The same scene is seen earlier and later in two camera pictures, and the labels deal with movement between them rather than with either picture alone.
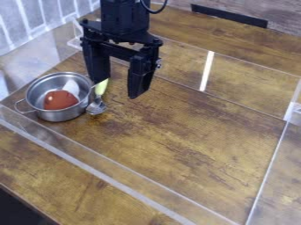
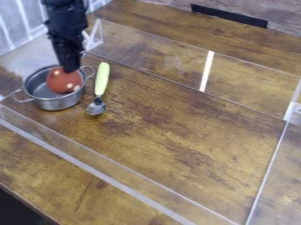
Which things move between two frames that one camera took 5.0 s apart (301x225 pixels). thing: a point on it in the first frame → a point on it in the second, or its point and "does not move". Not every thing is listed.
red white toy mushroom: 63,97 → 63,82
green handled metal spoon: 98,107 does not move
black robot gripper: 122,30 → 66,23
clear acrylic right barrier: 277,203 does not move
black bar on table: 257,21 does not move
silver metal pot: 38,89 → 46,99
